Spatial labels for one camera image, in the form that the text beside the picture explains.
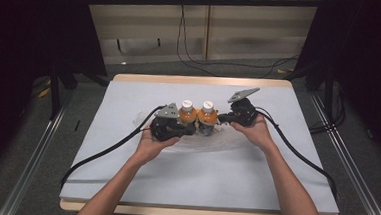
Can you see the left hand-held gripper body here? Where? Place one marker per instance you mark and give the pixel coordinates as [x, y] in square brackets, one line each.
[163, 129]

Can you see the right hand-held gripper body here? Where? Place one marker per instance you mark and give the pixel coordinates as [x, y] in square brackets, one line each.
[243, 110]

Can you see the orange drink bottle white cap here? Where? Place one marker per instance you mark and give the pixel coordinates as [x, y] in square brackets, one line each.
[187, 114]
[207, 117]

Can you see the clear plastic bag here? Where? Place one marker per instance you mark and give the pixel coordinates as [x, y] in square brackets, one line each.
[209, 142]

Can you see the person's left hand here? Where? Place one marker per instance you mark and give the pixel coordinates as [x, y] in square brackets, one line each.
[151, 148]

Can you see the person's right hand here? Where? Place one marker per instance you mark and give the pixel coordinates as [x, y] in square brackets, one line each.
[258, 133]

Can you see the wooden table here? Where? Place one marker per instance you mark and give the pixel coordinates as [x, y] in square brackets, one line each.
[213, 80]

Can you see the white table mat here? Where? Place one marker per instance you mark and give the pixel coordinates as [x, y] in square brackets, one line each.
[207, 178]

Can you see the black stand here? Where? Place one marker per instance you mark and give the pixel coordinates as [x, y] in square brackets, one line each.
[55, 92]

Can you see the black horizontal bar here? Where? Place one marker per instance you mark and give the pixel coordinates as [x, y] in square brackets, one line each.
[201, 1]

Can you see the yellow tape strip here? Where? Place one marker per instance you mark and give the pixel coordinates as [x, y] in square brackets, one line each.
[44, 92]

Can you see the dark curtain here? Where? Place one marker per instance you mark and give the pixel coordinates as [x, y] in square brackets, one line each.
[365, 48]
[32, 44]

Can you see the metal floor rail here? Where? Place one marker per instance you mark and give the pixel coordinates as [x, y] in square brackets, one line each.
[31, 164]
[358, 178]

